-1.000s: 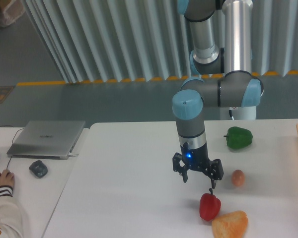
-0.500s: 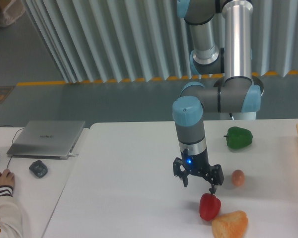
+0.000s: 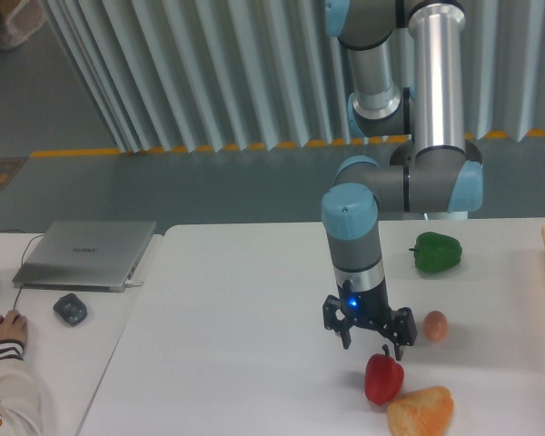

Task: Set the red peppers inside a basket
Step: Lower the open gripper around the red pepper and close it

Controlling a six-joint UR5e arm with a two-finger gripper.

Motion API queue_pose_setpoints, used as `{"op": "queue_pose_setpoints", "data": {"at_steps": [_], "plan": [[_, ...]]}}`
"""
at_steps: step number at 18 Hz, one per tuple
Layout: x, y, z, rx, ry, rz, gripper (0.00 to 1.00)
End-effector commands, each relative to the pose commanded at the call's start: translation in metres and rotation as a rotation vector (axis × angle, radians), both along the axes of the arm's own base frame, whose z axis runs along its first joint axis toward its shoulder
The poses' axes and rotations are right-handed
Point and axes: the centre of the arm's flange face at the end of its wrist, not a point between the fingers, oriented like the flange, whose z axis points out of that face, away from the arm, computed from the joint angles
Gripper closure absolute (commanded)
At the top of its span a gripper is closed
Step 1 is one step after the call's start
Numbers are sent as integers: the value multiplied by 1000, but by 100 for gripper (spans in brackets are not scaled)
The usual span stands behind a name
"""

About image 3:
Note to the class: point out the dark grey small case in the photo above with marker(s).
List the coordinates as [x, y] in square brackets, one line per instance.
[71, 310]

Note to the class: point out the grey folding screen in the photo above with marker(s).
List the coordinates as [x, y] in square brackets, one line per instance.
[194, 75]

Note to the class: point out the orange bread piece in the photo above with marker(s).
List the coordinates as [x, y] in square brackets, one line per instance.
[423, 412]

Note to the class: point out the forearm in cream sleeve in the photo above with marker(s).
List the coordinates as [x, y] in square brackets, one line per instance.
[20, 411]

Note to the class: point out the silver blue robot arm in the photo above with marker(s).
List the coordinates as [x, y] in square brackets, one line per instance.
[405, 58]

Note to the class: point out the green bell pepper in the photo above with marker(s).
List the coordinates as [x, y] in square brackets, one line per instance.
[436, 252]

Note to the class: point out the red bell pepper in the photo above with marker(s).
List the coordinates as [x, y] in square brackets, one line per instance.
[383, 377]

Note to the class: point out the brown egg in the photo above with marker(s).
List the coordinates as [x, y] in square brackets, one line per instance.
[435, 326]

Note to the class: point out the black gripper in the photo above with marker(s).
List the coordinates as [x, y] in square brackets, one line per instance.
[369, 309]

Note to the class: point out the silver closed laptop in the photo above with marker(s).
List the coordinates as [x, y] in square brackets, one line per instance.
[99, 256]

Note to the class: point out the person's hand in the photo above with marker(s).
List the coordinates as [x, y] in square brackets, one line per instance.
[13, 327]

